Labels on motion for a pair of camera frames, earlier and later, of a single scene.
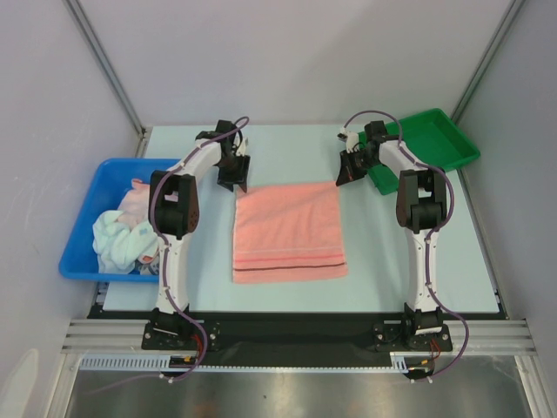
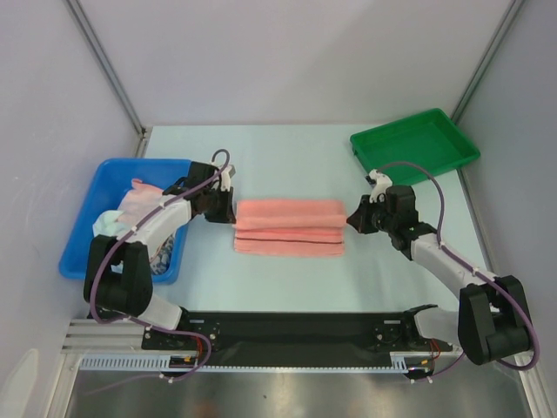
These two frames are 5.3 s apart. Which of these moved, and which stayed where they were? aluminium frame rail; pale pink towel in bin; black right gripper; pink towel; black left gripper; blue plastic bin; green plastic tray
Moved: black right gripper; pink towel; black left gripper
Stayed: green plastic tray; blue plastic bin; aluminium frame rail; pale pink towel in bin
